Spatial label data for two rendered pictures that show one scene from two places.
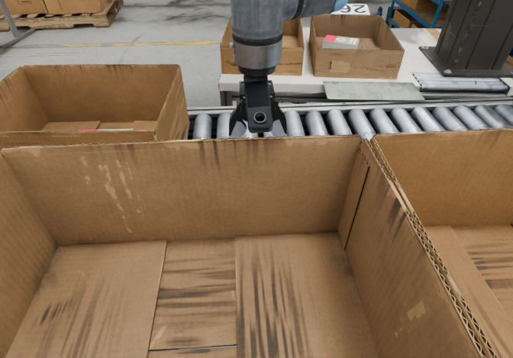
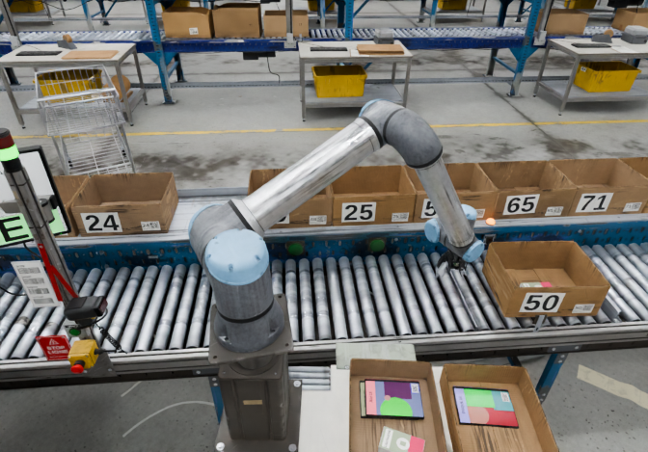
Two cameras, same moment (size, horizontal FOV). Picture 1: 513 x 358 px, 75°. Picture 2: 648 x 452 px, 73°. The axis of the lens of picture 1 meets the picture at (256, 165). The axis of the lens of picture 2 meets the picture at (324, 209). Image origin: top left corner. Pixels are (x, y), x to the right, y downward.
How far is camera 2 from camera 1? 2.29 m
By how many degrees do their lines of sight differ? 106
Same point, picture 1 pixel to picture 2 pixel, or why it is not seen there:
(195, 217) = not seen: hidden behind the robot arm
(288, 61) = (454, 372)
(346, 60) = (401, 366)
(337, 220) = (416, 218)
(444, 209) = (386, 217)
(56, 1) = not seen: outside the picture
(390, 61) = (360, 364)
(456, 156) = (391, 200)
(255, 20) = not seen: hidden behind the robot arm
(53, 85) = (591, 295)
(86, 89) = (572, 298)
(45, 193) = (490, 202)
